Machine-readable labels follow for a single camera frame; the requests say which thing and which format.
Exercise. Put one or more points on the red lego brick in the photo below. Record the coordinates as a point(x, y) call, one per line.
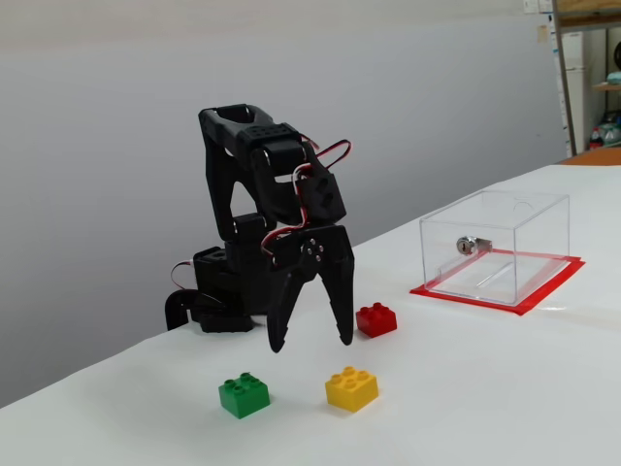
point(376, 322)

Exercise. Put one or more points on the silver box lock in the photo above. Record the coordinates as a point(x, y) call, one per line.
point(466, 246)

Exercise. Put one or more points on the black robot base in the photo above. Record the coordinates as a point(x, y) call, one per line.
point(218, 286)

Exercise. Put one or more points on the green lego brick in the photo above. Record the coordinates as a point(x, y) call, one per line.
point(242, 398)

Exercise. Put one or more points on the red tape square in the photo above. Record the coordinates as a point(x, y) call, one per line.
point(538, 303)

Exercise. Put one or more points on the white refrigerator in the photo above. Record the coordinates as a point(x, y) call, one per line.
point(577, 53)

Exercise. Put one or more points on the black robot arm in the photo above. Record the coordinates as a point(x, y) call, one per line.
point(218, 170)

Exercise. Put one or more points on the teal item on shelf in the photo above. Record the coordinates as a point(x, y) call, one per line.
point(615, 77)

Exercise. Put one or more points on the red label bottle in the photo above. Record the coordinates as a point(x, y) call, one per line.
point(595, 138)

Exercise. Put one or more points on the white table cover sheet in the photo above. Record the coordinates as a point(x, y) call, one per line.
point(485, 388)

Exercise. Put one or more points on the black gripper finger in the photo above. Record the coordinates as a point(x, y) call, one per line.
point(342, 296)
point(284, 306)

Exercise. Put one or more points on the small paper wall label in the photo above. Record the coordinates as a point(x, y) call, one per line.
point(542, 35)

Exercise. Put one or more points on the transparent acrylic box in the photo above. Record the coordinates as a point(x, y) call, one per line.
point(533, 242)

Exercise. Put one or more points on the teal white bag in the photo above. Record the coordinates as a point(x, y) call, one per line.
point(611, 128)

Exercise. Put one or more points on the black table clamp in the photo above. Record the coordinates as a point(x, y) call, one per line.
point(173, 310)

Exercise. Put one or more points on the yellow lego brick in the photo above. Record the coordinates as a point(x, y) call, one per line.
point(351, 393)

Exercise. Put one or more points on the white wall switch plate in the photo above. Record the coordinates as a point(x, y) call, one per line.
point(530, 5)

